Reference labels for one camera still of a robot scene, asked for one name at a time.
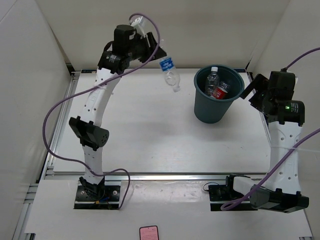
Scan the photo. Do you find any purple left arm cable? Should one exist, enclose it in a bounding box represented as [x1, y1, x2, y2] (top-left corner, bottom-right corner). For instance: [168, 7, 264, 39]
[42, 13, 161, 210]

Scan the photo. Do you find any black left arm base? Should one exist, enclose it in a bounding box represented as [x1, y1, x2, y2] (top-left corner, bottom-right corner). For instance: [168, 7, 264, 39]
[73, 176, 123, 210]

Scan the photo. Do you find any pink smartphone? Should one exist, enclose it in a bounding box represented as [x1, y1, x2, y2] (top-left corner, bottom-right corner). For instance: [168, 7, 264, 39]
[139, 225, 160, 240]

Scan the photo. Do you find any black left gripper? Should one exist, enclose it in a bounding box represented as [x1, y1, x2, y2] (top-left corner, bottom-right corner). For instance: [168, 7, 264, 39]
[126, 32, 167, 64]

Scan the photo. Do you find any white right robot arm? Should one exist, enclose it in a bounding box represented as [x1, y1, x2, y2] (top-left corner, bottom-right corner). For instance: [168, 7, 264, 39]
[221, 69, 309, 213]

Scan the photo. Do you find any clear bottle red label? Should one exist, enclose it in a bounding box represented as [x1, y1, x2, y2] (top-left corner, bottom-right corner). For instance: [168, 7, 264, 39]
[212, 87, 228, 100]

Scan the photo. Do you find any small bottle black label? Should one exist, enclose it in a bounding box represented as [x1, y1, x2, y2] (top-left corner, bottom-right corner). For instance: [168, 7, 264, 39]
[219, 80, 231, 93]

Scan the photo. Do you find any dark green plastic bin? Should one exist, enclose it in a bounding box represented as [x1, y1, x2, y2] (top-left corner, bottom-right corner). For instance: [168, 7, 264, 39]
[193, 65, 246, 124]

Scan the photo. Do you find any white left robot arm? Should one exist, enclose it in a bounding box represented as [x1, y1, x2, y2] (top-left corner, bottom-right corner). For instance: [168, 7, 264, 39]
[69, 23, 167, 201]

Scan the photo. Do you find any clear unlabelled plastic bottle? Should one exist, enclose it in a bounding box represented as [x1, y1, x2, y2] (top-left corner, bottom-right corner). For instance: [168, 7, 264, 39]
[204, 66, 220, 97]

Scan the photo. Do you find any aluminium table edge rail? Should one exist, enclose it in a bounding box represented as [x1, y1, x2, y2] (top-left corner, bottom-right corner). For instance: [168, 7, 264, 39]
[44, 171, 236, 181]

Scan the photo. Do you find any clear bottle blue label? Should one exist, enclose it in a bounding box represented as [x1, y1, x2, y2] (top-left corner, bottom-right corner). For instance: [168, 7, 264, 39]
[159, 56, 181, 92]

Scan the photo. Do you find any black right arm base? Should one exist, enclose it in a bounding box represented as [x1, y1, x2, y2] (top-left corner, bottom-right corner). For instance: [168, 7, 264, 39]
[202, 174, 256, 212]

